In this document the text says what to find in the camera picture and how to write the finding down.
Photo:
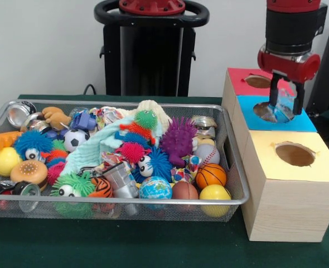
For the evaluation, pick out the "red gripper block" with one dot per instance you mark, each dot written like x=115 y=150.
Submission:
x=287 y=68

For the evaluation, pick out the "wooden box with three holes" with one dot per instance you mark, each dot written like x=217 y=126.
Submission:
x=287 y=212

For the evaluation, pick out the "shallow metal mesh bin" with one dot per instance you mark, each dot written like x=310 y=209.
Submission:
x=153 y=212

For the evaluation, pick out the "white baseball toy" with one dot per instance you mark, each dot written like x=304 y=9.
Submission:
x=207 y=153

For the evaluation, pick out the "orange basketball toy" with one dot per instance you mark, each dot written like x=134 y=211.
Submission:
x=211 y=174

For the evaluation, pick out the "purple spiky monster toy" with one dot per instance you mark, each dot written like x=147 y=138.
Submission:
x=178 y=139

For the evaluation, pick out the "yellow ball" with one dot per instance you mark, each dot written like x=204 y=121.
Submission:
x=214 y=195

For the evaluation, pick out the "cream knit cloth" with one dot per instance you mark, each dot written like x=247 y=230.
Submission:
x=150 y=106

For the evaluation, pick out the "blue spiky toy with eyes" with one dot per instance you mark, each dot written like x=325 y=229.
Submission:
x=156 y=163

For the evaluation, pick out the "globe print ball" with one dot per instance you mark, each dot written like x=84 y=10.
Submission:
x=155 y=188

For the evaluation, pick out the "black and white soccer ball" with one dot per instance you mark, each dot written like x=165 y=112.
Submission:
x=76 y=139

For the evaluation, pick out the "green spiky toy with eye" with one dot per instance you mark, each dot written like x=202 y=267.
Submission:
x=72 y=184

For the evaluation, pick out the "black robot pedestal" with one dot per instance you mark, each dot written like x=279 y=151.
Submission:
x=153 y=56

